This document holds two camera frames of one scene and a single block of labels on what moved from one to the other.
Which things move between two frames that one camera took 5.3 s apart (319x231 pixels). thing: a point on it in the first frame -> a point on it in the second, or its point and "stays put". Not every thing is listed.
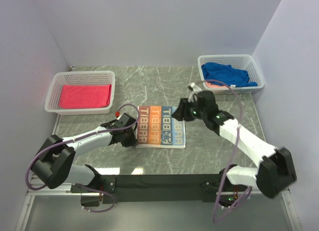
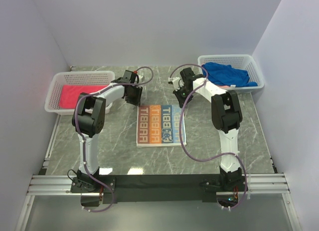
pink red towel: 85,96 stays put
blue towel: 226,74 stays put
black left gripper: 132,141 -> 136,101
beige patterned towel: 157,127 stays put
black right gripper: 181,114 -> 181,101
